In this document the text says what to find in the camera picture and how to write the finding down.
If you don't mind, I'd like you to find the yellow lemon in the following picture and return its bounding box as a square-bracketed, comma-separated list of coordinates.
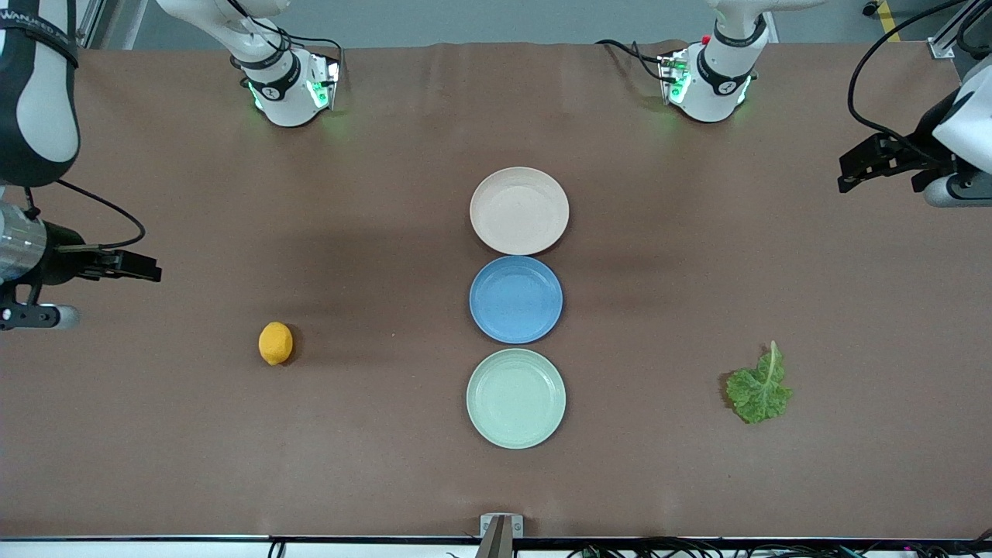
[258, 322, 295, 367]

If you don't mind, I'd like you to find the green lettuce leaf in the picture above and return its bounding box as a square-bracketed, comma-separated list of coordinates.
[725, 340, 794, 425]

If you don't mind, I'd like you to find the brown table mat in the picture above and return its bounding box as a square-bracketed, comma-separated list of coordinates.
[0, 40, 992, 540]

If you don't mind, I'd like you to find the pink round plate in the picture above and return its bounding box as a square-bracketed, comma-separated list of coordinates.
[470, 167, 570, 256]

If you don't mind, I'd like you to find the blue round plate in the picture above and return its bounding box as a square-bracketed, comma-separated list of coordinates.
[469, 256, 564, 345]

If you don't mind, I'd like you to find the light green round plate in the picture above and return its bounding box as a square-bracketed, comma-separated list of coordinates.
[466, 348, 567, 450]

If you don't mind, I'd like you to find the aluminium frame profile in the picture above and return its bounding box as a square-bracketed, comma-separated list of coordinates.
[76, 0, 125, 49]
[928, 0, 979, 60]

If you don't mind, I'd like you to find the black arm base cable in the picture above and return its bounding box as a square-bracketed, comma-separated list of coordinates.
[595, 39, 669, 83]

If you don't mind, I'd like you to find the grey metal camera bracket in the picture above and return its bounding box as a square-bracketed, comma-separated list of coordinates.
[474, 513, 525, 558]

